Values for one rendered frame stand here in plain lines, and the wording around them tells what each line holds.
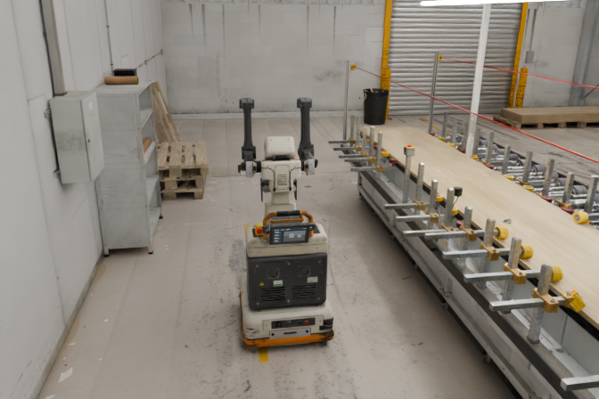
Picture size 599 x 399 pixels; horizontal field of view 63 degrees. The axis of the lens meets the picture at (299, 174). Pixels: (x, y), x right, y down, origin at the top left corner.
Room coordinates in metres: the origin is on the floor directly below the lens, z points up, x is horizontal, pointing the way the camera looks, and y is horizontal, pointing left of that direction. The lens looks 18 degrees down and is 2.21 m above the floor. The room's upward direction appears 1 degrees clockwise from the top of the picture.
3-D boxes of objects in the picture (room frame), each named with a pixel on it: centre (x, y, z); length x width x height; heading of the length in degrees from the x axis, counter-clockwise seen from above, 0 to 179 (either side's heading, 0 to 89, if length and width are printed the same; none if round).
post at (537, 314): (2.01, -1.16, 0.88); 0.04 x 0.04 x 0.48; 9
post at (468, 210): (2.75, -1.04, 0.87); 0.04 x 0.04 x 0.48; 9
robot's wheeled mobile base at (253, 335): (3.12, 0.11, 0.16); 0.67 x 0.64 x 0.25; 10
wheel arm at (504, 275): (2.21, -1.09, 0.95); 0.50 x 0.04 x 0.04; 99
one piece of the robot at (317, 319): (2.80, 0.03, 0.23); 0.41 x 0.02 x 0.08; 100
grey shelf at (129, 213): (4.60, 1.70, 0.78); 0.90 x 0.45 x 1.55; 9
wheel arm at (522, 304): (1.95, -1.06, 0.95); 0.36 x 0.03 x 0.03; 99
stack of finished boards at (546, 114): (10.39, -5.65, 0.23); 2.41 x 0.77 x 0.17; 101
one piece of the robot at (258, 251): (3.03, 0.09, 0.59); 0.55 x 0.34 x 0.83; 100
